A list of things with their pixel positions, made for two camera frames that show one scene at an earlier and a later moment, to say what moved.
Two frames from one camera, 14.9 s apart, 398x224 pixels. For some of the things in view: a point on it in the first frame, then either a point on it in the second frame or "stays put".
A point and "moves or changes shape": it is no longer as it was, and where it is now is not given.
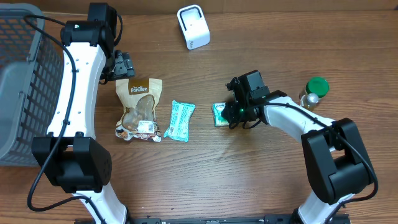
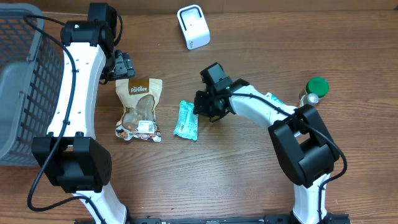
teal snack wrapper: (179, 125) moves or changes shape
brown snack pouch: (140, 98) stays put
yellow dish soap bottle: (309, 101) stays put
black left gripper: (125, 68) stays put
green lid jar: (318, 85) stays put
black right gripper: (234, 117) → (202, 109)
